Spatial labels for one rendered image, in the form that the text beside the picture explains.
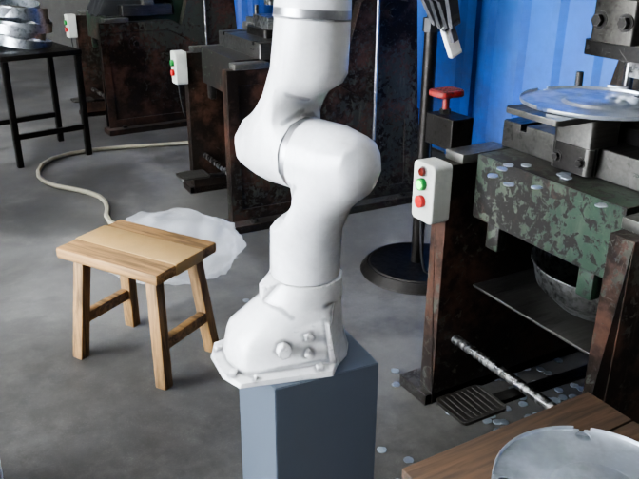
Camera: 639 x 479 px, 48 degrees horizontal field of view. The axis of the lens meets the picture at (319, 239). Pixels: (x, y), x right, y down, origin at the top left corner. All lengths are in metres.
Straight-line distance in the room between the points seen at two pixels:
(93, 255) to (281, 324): 0.90
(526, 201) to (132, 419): 1.05
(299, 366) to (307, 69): 0.45
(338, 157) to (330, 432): 0.47
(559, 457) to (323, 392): 0.37
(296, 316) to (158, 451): 0.73
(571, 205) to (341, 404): 0.59
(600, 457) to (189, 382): 1.11
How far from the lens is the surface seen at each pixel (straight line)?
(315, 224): 1.05
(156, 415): 1.86
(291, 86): 1.02
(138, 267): 1.82
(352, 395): 1.19
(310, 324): 1.12
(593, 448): 1.23
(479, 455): 1.18
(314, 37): 1.00
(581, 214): 1.44
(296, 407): 1.15
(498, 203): 1.60
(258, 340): 1.11
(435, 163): 1.59
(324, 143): 0.99
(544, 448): 1.20
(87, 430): 1.85
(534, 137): 1.62
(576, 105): 1.49
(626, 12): 1.51
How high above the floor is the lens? 1.08
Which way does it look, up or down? 23 degrees down
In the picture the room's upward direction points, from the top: straight up
